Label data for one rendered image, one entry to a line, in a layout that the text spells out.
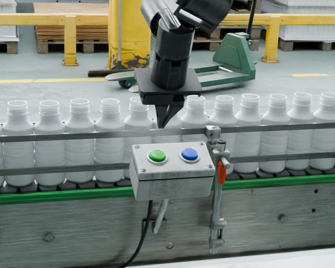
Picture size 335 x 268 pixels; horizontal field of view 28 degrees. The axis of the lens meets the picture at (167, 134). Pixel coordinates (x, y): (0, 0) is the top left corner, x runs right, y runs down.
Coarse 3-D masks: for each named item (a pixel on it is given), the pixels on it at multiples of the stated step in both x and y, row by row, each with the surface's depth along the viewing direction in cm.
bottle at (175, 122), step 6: (168, 108) 132; (156, 120) 134; (174, 120) 133; (180, 120) 135; (156, 126) 134; (168, 126) 133; (174, 126) 133; (180, 126) 134; (156, 138) 134; (162, 138) 134; (168, 138) 134; (174, 138) 134; (180, 138) 136
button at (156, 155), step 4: (152, 152) 119; (156, 152) 119; (160, 152) 119; (164, 152) 119; (152, 156) 118; (156, 156) 118; (160, 156) 118; (164, 156) 118; (156, 160) 118; (160, 160) 118
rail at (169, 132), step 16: (192, 128) 134; (224, 128) 135; (240, 128) 136; (256, 128) 137; (272, 128) 138; (288, 128) 139; (304, 128) 140; (320, 128) 141; (240, 160) 139; (256, 160) 140; (272, 160) 141
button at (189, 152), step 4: (184, 148) 121; (188, 148) 121; (192, 148) 121; (184, 152) 120; (188, 152) 120; (192, 152) 120; (196, 152) 120; (184, 156) 119; (188, 156) 119; (192, 156) 119; (196, 156) 120
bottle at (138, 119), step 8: (136, 104) 132; (136, 112) 132; (144, 112) 132; (128, 120) 133; (136, 120) 132; (144, 120) 133; (152, 120) 135; (128, 128) 133; (136, 128) 132; (144, 128) 132; (152, 128) 134; (152, 136) 135; (128, 144) 134; (136, 144) 133; (128, 152) 134; (128, 160) 135; (128, 176) 136
